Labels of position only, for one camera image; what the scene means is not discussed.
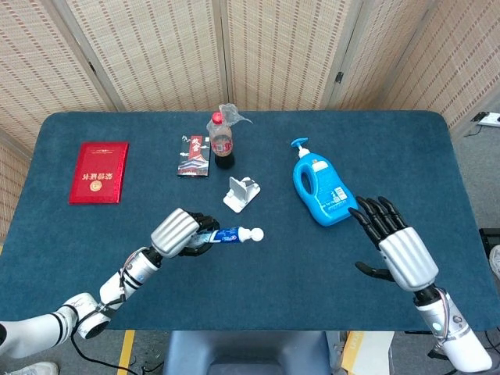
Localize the cola bottle red cap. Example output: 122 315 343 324
209 112 237 171

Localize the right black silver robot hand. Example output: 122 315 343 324
348 196 439 293

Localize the white power strip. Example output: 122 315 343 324
470 112 500 128

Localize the crumpled clear plastic wrap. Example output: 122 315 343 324
205 103 254 130

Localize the yellow cardboard box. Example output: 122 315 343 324
340 330 395 375

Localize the blue pump detergent bottle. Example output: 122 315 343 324
290 137 359 227

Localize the grey shoe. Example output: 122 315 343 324
488 245 500 280

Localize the blue white toothpaste tube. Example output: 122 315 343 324
194 226 265 248

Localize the black cable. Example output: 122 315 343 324
69 330 132 371

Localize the white folding phone stand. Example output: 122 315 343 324
223 176 262 214

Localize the blue table cloth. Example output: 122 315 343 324
0 111 490 333

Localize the black box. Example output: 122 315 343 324
478 227 500 252

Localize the red certificate book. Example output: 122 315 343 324
68 141 130 205

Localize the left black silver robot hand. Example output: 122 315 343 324
150 208 220 259

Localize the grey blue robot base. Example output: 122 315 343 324
162 330 333 375

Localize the white sneaker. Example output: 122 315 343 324
6 361 59 375

